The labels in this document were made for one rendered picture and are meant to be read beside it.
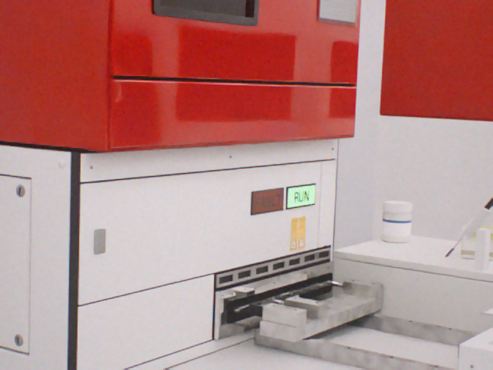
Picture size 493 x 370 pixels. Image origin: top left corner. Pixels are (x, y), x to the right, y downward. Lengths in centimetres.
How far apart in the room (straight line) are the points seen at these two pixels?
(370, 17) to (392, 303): 352
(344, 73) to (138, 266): 70
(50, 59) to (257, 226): 59
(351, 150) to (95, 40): 397
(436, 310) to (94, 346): 82
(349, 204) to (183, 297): 371
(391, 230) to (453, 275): 31
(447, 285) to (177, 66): 81
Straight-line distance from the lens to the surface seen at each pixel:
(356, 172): 548
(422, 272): 213
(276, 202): 199
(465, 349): 151
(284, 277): 203
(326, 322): 196
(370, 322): 212
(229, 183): 185
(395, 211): 235
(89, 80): 153
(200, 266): 181
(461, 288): 210
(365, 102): 552
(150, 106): 157
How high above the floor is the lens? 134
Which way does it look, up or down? 7 degrees down
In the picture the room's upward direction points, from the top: 2 degrees clockwise
